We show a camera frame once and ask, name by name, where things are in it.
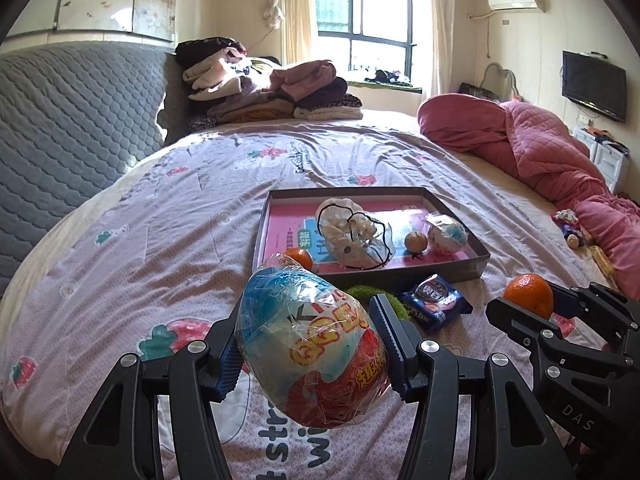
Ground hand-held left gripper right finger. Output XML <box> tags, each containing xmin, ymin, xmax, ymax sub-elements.
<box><xmin>369</xmin><ymin>293</ymin><xmax>576</xmax><ymax>480</ymax></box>

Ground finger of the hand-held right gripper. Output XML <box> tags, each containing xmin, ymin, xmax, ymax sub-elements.
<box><xmin>550</xmin><ymin>281</ymin><xmax>640</xmax><ymax>352</ymax></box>
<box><xmin>486</xmin><ymin>297</ymin><xmax>567</xmax><ymax>382</ymax></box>

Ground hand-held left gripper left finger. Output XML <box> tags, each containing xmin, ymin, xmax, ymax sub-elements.
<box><xmin>55</xmin><ymin>305</ymin><xmax>251</xmax><ymax>480</ymax></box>

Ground mandarin orange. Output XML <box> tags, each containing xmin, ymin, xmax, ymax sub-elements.
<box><xmin>502</xmin><ymin>273</ymin><xmax>555</xmax><ymax>318</ymax></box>
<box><xmin>282</xmin><ymin>247</ymin><xmax>314</xmax><ymax>272</ymax></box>

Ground blue surprise egg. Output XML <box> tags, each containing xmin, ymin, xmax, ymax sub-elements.
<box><xmin>234</xmin><ymin>252</ymin><xmax>392</xmax><ymax>429</ymax></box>

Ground grey cardboard box tray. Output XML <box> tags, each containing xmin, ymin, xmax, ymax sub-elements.
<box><xmin>251</xmin><ymin>186</ymin><xmax>492</xmax><ymax>291</ymax></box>

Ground white surprise egg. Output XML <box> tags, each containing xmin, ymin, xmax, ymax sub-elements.
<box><xmin>424</xmin><ymin>213</ymin><xmax>470</xmax><ymax>253</ymax></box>

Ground blue cookie packet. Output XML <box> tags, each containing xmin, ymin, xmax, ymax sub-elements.
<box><xmin>398</xmin><ymin>274</ymin><xmax>473</xmax><ymax>333</ymax></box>

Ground small plush doll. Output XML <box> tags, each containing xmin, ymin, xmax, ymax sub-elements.
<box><xmin>551</xmin><ymin>208</ymin><xmax>593</xmax><ymax>250</ymax></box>

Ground walnut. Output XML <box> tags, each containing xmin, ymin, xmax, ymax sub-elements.
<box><xmin>404</xmin><ymin>230</ymin><xmax>429</xmax><ymax>255</ymax></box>

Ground white drawer cabinet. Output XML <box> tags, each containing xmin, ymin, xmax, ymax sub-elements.
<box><xmin>572</xmin><ymin>126</ymin><xmax>631</xmax><ymax>196</ymax></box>

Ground pink quilt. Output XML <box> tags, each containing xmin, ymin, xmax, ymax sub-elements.
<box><xmin>417</xmin><ymin>94</ymin><xmax>640</xmax><ymax>286</ymax></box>

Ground pink book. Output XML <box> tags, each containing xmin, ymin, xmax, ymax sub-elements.
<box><xmin>262</xmin><ymin>195</ymin><xmax>473</xmax><ymax>266</ymax></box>

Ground black television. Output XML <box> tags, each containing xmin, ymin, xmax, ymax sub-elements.
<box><xmin>561</xmin><ymin>50</ymin><xmax>628</xmax><ymax>124</ymax></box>

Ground white chair back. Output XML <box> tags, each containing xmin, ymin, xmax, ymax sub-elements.
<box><xmin>480</xmin><ymin>62</ymin><xmax>521</xmax><ymax>103</ymax></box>

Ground dark clothes on windowsill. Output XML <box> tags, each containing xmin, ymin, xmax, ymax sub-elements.
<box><xmin>364</xmin><ymin>69</ymin><xmax>413</xmax><ymax>86</ymax></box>

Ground pile of folded clothes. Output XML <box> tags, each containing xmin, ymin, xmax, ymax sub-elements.
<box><xmin>174</xmin><ymin>36</ymin><xmax>364</xmax><ymax>131</ymax></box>

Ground grey quilted headboard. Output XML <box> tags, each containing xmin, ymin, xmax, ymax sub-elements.
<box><xmin>0</xmin><ymin>40</ymin><xmax>191</xmax><ymax>296</ymax></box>

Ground cream curtain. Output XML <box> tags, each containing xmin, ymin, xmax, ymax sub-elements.
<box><xmin>420</xmin><ymin>0</ymin><xmax>457</xmax><ymax>98</ymax></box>
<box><xmin>265</xmin><ymin>0</ymin><xmax>316</xmax><ymax>68</ymax></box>

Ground white air conditioner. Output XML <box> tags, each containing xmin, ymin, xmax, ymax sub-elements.
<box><xmin>487</xmin><ymin>0</ymin><xmax>546</xmax><ymax>13</ymax></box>

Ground window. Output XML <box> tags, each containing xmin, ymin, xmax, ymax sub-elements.
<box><xmin>311</xmin><ymin>0</ymin><xmax>417</xmax><ymax>86</ymax></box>

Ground green fuzzy ring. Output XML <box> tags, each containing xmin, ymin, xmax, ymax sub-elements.
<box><xmin>345</xmin><ymin>285</ymin><xmax>413</xmax><ymax>321</ymax></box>

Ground cream drawstring pouch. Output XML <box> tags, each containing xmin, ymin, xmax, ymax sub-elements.
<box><xmin>316</xmin><ymin>197</ymin><xmax>397</xmax><ymax>271</ymax></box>

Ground painted wall panel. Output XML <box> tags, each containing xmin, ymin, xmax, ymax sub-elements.
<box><xmin>0</xmin><ymin>0</ymin><xmax>178</xmax><ymax>53</ymax></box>

